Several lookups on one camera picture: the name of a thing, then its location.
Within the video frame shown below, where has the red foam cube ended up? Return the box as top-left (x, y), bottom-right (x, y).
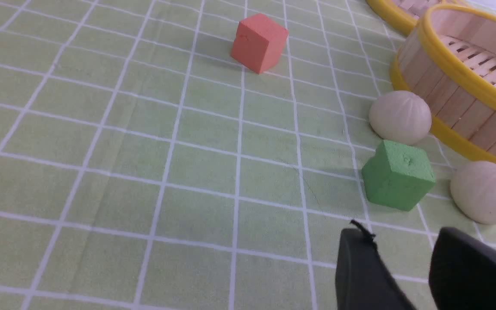
top-left (230, 13), bottom-right (289, 74)

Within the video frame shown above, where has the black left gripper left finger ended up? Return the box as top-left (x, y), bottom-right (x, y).
top-left (335, 220), bottom-right (415, 310)

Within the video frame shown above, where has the white steamed bun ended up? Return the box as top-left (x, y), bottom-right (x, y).
top-left (449, 161), bottom-right (496, 224)
top-left (369, 90), bottom-right (432, 145)

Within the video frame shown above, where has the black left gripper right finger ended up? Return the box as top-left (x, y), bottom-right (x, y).
top-left (429, 227), bottom-right (496, 310)

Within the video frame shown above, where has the bamboo steamer tray yellow rim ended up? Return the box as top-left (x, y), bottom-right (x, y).
top-left (390, 4), bottom-right (496, 163)

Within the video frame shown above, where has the green checkered tablecloth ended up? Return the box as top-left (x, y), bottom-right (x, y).
top-left (0, 0), bottom-right (496, 310)

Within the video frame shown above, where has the woven bamboo steamer lid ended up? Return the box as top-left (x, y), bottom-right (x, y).
top-left (366, 0), bottom-right (469, 37)

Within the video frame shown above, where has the green foam cube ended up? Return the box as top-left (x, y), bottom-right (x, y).
top-left (361, 139), bottom-right (436, 211)

